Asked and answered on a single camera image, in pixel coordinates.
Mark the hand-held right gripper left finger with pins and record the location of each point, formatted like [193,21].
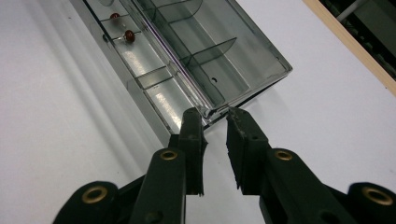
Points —
[174,180]

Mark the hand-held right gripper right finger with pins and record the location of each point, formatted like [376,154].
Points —
[274,186]

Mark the clear plastic compartment box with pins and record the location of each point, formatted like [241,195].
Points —
[218,46]

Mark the dark red bead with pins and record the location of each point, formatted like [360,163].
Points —
[115,15]
[129,36]

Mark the white table cover sheet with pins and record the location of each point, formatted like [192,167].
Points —
[46,124]

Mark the wooden table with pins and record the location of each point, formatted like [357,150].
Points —
[358,49]

